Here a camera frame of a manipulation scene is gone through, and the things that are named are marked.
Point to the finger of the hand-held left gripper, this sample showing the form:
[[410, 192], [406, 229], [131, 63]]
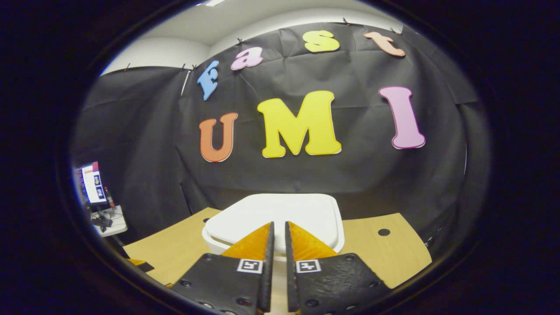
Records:
[[142, 265]]

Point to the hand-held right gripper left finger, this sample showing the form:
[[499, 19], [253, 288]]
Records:
[[227, 284]]

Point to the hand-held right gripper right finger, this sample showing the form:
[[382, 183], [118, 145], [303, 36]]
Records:
[[332, 284]]

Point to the white desktop garbage bin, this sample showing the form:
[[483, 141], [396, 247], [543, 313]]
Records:
[[280, 210]]

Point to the wooden desktop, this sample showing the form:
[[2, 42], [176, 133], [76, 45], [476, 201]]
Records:
[[175, 249]]

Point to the white side table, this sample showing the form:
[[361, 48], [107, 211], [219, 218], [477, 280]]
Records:
[[116, 225]]

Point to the computer monitor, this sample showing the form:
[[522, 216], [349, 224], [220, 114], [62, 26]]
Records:
[[92, 181]]

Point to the black backdrop cloth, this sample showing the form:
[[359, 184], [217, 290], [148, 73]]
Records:
[[350, 175]]

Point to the ceiling light panel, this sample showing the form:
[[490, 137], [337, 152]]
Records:
[[214, 2]]

